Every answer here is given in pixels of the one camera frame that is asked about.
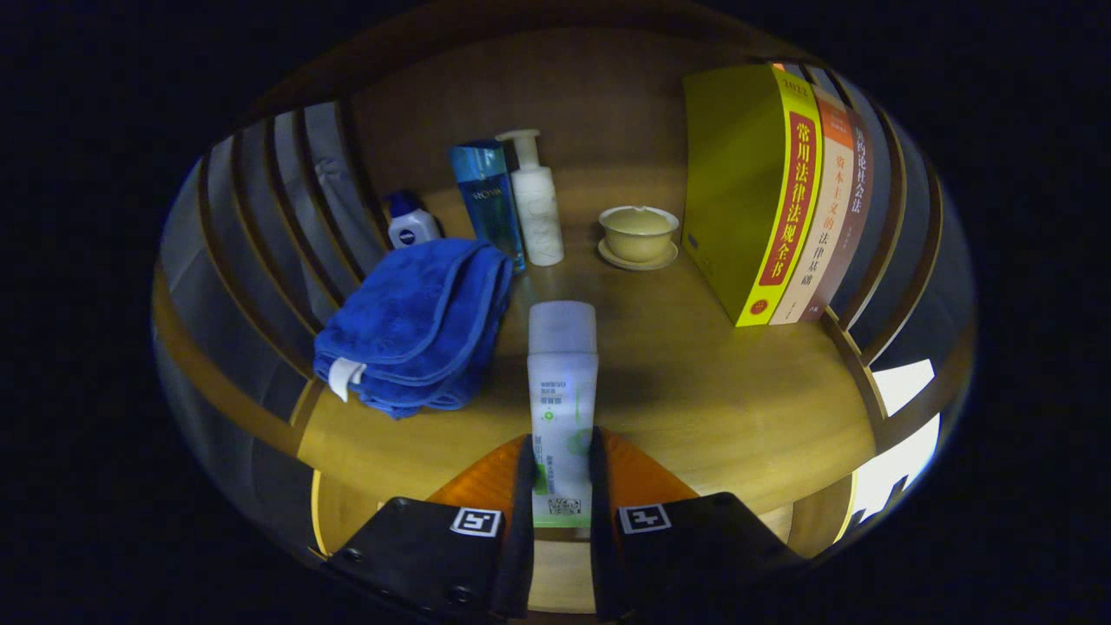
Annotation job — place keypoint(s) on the brown book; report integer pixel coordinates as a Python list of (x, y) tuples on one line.
[(855, 200)]

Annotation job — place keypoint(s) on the beige lidded teacup with saucer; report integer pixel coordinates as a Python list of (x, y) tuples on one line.
[(638, 233)]

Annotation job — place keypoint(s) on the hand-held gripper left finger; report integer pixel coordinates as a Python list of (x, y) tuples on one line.
[(417, 555)]

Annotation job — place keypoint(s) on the small white bottle blue cap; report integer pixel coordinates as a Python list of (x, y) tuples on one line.
[(413, 227)]

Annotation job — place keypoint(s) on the cream and orange book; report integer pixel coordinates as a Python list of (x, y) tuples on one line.
[(825, 226)]

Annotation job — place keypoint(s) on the wooden cabinet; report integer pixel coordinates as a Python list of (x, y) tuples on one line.
[(590, 104)]

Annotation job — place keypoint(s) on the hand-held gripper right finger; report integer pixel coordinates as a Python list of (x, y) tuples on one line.
[(694, 555)]

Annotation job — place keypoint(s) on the wooden countertop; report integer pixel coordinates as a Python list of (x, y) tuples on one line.
[(694, 382)]

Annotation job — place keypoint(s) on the folded blue towel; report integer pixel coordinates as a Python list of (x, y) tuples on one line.
[(408, 321)]

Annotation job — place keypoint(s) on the white pump bottle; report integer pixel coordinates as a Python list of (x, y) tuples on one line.
[(536, 213)]

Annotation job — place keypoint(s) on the white tube with green print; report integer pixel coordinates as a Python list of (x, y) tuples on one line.
[(562, 391)]

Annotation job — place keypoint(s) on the teal blue bottle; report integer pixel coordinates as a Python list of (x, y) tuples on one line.
[(486, 200)]

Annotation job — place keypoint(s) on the yellow book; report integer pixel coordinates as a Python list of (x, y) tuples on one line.
[(729, 191)]

